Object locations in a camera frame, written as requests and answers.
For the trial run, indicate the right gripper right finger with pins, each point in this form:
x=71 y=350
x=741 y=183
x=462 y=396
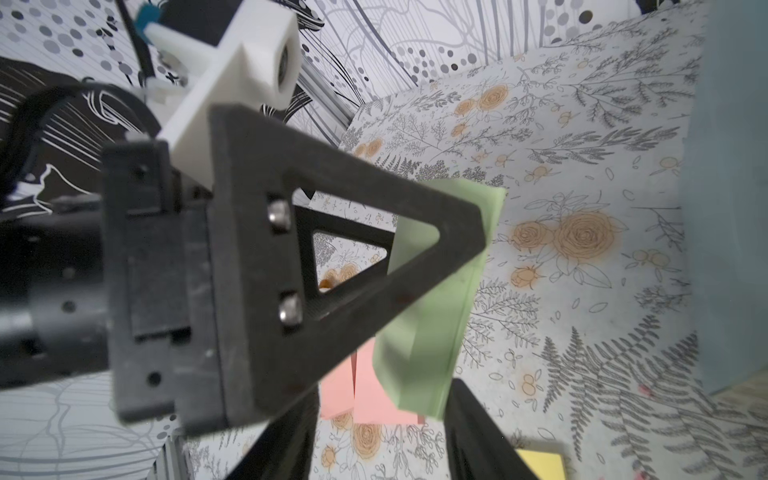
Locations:
x=475 y=446

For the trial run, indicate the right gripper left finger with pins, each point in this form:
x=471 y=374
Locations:
x=284 y=448

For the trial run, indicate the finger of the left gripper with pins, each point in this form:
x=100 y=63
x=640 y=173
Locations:
x=314 y=251

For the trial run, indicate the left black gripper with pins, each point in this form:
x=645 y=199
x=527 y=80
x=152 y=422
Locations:
x=118 y=282

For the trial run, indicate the pink sticky notes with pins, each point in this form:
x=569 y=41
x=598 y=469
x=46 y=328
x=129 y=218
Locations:
x=372 y=405
x=337 y=389

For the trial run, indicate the green sticky notes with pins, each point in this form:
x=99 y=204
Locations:
x=415 y=354

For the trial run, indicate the yellow sticky notes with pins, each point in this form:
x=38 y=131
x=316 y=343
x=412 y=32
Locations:
x=544 y=465

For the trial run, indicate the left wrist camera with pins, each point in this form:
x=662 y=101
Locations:
x=242 y=52

